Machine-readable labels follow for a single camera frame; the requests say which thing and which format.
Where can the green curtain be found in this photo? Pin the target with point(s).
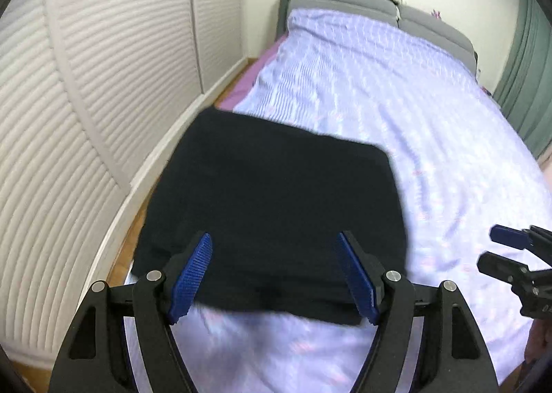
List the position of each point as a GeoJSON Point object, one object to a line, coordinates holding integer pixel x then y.
{"type": "Point", "coordinates": [524, 91]}

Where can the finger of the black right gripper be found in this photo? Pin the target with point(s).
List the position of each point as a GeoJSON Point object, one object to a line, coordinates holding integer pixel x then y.
{"type": "Point", "coordinates": [503, 269]}
{"type": "Point", "coordinates": [511, 236]}

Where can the grey padded headboard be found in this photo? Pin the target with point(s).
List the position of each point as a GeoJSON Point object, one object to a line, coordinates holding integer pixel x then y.
{"type": "Point", "coordinates": [415, 22]}

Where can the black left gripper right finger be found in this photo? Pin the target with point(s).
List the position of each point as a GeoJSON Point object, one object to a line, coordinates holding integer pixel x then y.
{"type": "Point", "coordinates": [452, 356]}

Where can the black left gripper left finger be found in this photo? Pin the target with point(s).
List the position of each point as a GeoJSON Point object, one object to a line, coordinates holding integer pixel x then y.
{"type": "Point", "coordinates": [94, 355]}

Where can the lilac floral striped bedsheet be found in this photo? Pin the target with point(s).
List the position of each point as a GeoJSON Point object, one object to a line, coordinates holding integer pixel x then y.
{"type": "Point", "coordinates": [459, 168]}

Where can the right hand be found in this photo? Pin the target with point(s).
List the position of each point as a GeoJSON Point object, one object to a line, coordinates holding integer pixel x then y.
{"type": "Point", "coordinates": [539, 340]}

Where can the white louvered wardrobe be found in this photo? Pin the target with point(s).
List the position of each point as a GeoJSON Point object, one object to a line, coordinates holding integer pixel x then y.
{"type": "Point", "coordinates": [94, 96]}

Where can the black pants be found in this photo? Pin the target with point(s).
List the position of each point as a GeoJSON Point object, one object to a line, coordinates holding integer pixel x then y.
{"type": "Point", "coordinates": [274, 199]}

